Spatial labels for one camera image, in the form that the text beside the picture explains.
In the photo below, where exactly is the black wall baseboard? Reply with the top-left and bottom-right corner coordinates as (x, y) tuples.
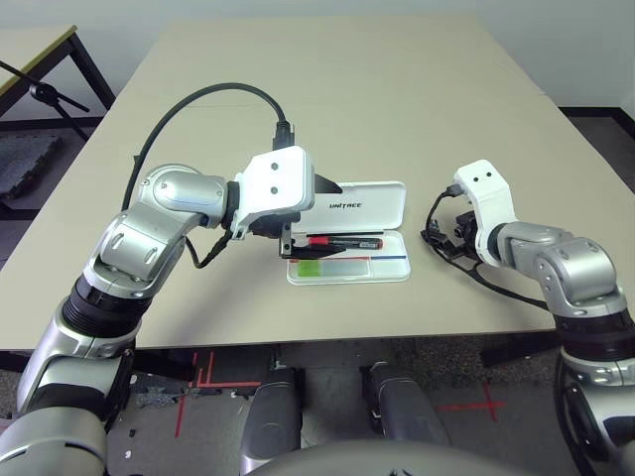
(558, 106), (635, 119)

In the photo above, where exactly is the black table base beam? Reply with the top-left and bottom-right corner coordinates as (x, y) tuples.
(133, 349), (192, 381)
(480, 336), (562, 371)

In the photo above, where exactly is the grey robot leg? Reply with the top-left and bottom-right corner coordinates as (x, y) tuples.
(240, 369), (304, 472)
(361, 361), (450, 447)

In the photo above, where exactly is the white plastic pencil case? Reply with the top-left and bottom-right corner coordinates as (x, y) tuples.
(286, 179), (414, 287)

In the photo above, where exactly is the thin black left gripper cable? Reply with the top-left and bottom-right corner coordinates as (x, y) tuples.
(186, 227), (234, 271)

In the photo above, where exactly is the grey left robot leg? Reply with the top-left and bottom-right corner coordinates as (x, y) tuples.
(240, 369), (304, 472)

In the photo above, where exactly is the thick black left camera cable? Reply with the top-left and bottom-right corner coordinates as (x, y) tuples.
(123, 83), (298, 212)

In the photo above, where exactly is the black marker with red cap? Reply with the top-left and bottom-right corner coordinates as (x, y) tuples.
(307, 235), (385, 251)

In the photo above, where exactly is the dark grey foam mat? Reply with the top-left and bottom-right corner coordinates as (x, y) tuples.
(0, 133), (65, 199)

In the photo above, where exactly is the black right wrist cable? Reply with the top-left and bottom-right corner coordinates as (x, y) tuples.
(420, 183), (553, 309)

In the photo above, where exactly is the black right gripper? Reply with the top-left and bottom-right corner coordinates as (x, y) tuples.
(419, 209), (478, 258)

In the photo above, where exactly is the grey right robot leg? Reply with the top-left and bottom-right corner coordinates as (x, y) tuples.
(361, 361), (450, 447)

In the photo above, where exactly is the black tripod stand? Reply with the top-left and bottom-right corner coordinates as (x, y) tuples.
(0, 59), (93, 143)

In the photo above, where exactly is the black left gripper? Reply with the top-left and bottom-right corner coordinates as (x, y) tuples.
(251, 172), (347, 261)

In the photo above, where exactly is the side table with black frame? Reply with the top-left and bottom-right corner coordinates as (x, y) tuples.
(0, 24), (115, 130)

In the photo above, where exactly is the grey robot torso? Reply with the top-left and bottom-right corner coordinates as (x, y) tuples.
(237, 438), (497, 476)

